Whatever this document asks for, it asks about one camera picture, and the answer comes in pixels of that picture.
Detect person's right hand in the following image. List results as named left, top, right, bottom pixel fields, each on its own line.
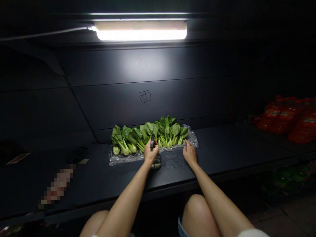
left=182, top=139, right=198, bottom=165

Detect person's left hand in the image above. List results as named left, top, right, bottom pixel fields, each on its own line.
left=143, top=140, right=160, bottom=161

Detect clear spray bottle black trigger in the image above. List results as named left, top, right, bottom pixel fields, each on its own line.
left=150, top=134, right=162, bottom=170

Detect row of green bok choy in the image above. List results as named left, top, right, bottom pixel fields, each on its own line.
left=110, top=115, right=190, bottom=156

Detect clear plastic sheet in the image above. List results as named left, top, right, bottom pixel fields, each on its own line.
left=108, top=124, right=199, bottom=167

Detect person's legs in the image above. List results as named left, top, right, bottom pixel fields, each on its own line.
left=79, top=194, right=223, bottom=237

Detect dark metal display shelf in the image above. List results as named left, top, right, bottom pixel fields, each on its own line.
left=0, top=39, right=316, bottom=223

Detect white tube lamp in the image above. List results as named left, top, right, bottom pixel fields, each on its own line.
left=93, top=20, right=188, bottom=42

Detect pale printed card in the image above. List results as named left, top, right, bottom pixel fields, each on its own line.
left=5, top=153, right=31, bottom=165

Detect pile of green vegetables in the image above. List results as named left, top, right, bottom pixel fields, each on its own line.
left=261, top=165, right=312, bottom=196

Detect pack of orange drink bottles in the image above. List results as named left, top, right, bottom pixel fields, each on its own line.
left=257, top=95, right=316, bottom=144

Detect white lamp cable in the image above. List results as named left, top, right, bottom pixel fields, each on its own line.
left=0, top=25, right=97, bottom=41

